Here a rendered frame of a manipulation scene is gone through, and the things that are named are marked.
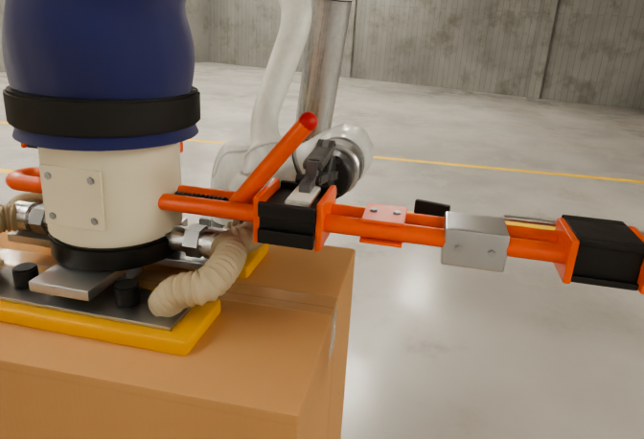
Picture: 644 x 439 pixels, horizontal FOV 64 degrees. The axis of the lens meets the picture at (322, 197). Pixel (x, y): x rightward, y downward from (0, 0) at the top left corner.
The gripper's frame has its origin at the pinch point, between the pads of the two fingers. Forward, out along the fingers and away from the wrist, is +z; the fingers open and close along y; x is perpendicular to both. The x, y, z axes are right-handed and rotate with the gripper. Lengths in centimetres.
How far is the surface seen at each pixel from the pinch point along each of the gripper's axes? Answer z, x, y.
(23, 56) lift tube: 9.9, 28.8, -17.3
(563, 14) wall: -1295, -306, -74
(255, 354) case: 12.0, 1.8, 12.8
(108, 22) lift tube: 7.8, 19.8, -21.3
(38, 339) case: 16.1, 26.0, 13.0
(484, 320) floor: -189, -58, 120
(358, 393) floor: -115, -1, 120
